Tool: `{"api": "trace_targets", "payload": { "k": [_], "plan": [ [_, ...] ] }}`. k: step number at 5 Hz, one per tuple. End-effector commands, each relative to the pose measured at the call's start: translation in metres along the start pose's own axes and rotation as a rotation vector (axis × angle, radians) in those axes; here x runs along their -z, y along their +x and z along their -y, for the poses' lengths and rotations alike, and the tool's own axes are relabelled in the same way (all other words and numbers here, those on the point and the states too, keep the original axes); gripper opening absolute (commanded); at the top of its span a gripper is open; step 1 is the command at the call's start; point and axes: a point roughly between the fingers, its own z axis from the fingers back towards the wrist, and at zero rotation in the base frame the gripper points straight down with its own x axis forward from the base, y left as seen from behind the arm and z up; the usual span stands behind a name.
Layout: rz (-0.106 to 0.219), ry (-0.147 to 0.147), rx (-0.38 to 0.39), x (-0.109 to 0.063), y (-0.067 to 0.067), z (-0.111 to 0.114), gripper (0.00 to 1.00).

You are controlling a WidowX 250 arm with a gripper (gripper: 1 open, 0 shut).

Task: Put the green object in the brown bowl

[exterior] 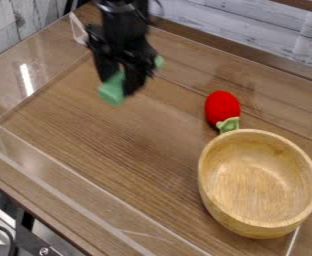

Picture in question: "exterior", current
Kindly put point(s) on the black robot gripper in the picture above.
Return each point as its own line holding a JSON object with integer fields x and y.
{"x": 117, "y": 42}

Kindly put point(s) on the green rectangular block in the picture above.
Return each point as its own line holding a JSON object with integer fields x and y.
{"x": 112, "y": 89}

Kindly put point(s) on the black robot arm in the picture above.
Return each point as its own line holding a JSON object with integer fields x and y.
{"x": 123, "y": 4}

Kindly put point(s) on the light wooden bowl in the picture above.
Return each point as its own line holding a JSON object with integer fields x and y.
{"x": 255, "y": 183}

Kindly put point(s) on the red knitted strawberry toy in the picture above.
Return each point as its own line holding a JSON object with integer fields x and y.
{"x": 223, "y": 111}

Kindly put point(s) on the clear acrylic corner bracket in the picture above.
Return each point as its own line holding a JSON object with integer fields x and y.
{"x": 78, "y": 32}

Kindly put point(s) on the clear acrylic tray wall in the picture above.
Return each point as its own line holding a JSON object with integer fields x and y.
{"x": 115, "y": 179}

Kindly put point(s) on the black table frame leg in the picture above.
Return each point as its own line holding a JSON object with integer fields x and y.
{"x": 26, "y": 240}

